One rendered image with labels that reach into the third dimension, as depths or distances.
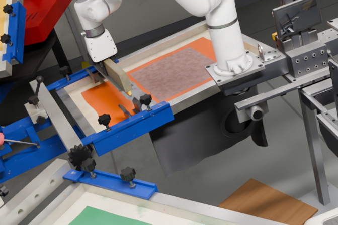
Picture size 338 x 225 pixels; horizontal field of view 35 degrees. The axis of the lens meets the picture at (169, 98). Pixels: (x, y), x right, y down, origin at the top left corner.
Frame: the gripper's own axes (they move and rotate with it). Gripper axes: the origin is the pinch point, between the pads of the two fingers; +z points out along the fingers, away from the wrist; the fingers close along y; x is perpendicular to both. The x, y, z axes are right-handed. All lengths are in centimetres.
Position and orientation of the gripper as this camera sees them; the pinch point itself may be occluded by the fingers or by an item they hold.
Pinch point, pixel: (108, 68)
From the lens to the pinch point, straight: 210.8
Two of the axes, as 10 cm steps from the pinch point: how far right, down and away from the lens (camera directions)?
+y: 8.7, -4.3, 2.4
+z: 2.8, 8.4, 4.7
